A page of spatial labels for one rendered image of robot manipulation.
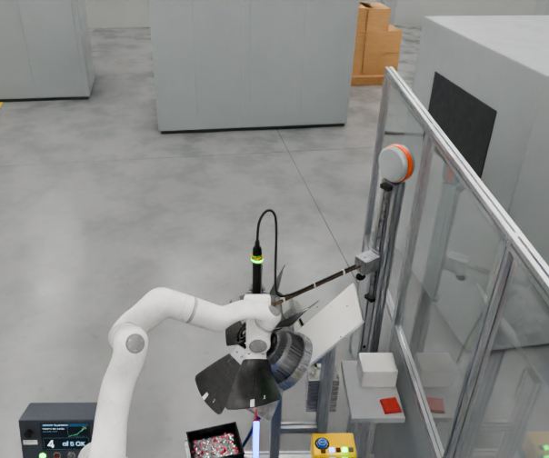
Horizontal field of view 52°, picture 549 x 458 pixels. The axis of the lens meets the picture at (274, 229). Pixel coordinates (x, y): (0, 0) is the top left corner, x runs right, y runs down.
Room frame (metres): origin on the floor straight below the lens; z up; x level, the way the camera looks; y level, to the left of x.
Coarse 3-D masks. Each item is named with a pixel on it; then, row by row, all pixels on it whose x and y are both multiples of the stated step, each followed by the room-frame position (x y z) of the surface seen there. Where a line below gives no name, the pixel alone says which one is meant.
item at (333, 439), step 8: (312, 440) 1.43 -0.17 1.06; (328, 440) 1.42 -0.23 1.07; (336, 440) 1.43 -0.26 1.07; (344, 440) 1.43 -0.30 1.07; (352, 440) 1.43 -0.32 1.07; (312, 448) 1.41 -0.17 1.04; (320, 448) 1.39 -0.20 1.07; (328, 448) 1.39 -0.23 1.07; (312, 456) 1.40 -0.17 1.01; (320, 456) 1.36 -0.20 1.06; (328, 456) 1.36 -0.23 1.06; (336, 456) 1.36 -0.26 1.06; (344, 456) 1.36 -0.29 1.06; (352, 456) 1.36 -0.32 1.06
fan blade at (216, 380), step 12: (228, 360) 1.81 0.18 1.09; (204, 372) 1.82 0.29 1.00; (216, 372) 1.79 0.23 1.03; (228, 372) 1.78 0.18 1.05; (204, 384) 1.78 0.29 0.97; (216, 384) 1.75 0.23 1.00; (228, 384) 1.74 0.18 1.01; (216, 396) 1.72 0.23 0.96; (228, 396) 1.71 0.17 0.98; (216, 408) 1.68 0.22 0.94
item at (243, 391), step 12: (252, 360) 1.72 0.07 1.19; (264, 360) 1.72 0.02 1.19; (240, 372) 1.66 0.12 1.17; (252, 372) 1.65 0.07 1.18; (264, 372) 1.66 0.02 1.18; (240, 384) 1.60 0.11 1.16; (252, 384) 1.59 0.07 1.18; (264, 384) 1.59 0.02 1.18; (240, 396) 1.55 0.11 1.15; (252, 396) 1.54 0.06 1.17; (276, 396) 1.53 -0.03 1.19; (228, 408) 1.52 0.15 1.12; (240, 408) 1.50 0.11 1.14
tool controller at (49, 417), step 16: (32, 416) 1.34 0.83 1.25; (48, 416) 1.34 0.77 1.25; (64, 416) 1.34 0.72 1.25; (80, 416) 1.35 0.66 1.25; (32, 432) 1.30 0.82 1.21; (48, 432) 1.31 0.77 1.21; (64, 432) 1.31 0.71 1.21; (80, 432) 1.32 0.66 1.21; (32, 448) 1.29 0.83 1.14; (64, 448) 1.29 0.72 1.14; (80, 448) 1.30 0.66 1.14
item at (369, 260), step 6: (366, 252) 2.17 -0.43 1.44; (372, 252) 2.17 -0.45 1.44; (378, 252) 2.16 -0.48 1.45; (360, 258) 2.12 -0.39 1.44; (366, 258) 2.12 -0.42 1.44; (372, 258) 2.12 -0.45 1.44; (378, 258) 2.13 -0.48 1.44; (366, 264) 2.08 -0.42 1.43; (372, 264) 2.11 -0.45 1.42; (378, 264) 2.13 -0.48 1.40; (360, 270) 2.10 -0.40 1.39; (366, 270) 2.09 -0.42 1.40; (372, 270) 2.11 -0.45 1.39
